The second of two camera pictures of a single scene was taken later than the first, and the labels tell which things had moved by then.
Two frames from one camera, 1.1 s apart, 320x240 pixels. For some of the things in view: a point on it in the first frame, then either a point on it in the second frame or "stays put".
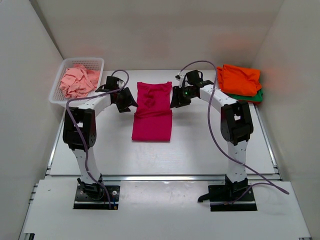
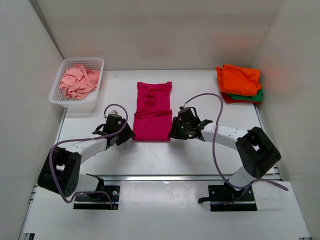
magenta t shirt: x=152 y=116 stays put
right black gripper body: x=183 y=95 -> x=180 y=131
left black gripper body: x=123 y=101 -> x=124 y=134
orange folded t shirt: x=238 y=80 stays put
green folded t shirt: x=257 y=97 stays put
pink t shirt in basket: x=78 y=81 stays put
